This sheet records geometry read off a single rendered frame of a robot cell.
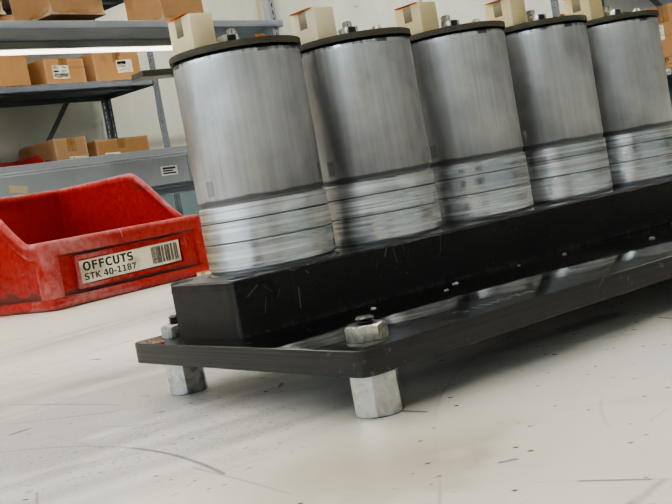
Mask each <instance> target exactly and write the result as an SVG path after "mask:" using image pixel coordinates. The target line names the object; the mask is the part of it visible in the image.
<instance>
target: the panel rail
mask: <svg viewBox="0 0 672 504"><path fill-rule="evenodd" d="M131 77H132V81H141V80H152V79H163V78H174V74H173V69H171V68H166V69H154V70H142V71H140V72H138V73H136V74H133V75H131Z"/></svg>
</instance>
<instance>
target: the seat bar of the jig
mask: <svg viewBox="0 0 672 504"><path fill-rule="evenodd" d="M611 189H612V190H613V191H612V192H609V193H605V194H600V195H595V196H591V197H585V198H580V199H575V200H569V201H563V202H557V203H551V204H545V205H538V206H532V208H534V210H531V211H527V212H523V213H519V214H514V215H509V216H505V217H499V218H494V219H489V220H483V221H477V222H471V223H465V224H458V225H451V226H444V227H441V229H443V231H440V232H437V233H433V234H429V235H424V236H420V237H415V238H411V239H406V240H401V241H395V242H390V243H384V244H378V245H372V246H366V247H360V248H353V249H345V250H336V251H335V253H337V255H335V256H332V257H329V258H325V259H321V260H317V261H313V262H308V263H304V264H299V265H294V266H290V267H284V268H279V269H274V270H268V271H263V272H257V273H250V274H244V275H237V276H229V277H220V278H211V276H212V275H213V274H212V273H210V274H205V275H201V276H197V277H192V278H188V279H183V280H179V281H176V282H174V283H172V284H171V291H172V296H173V301H174V307H175V312H176V317H177V322H178V328H179V333H180V338H203V339H245V338H249V337H253V336H256V335H260V334H263V333H267V332H271V331H274V330H278V329H282V328H285V327H289V326H293V325H296V324H300V323H303V322H307V321H311V320H314V319H318V318H322V317H325V316H329V315H333V314H336V313H340V312H343V311H347V310H351V309H354V308H358V307H362V306H365V305H369V304H372V303H376V302H380V301H383V300H387V299H391V298H394V297H398V296H402V295H405V294H409V293H412V292H416V291H420V290H423V289H427V288H431V287H434V286H438V285H441V284H445V283H449V282H452V281H456V280H460V279H463V278H467V277H471V276H474V275H478V274H481V273H485V272H489V271H492V270H496V269H500V268H503V267H507V266H510V265H514V264H518V263H521V262H525V261H529V260H532V259H536V258H540V257H543V256H547V255H550V254H554V253H558V252H561V251H565V250H569V249H572V248H576V247H579V246H583V245H587V244H590V243H594V242H598V241H601V240H605V239H609V238H612V237H616V236H619V235H623V234H627V233H630V232H634V231H638V230H641V229H645V228H648V227H652V226H656V225H659V224H663V223H667V222H670V221H672V178H668V179H664V180H658V181H653V182H648V183H642V184H636V185H630V186H624V187H617V188H611Z"/></svg>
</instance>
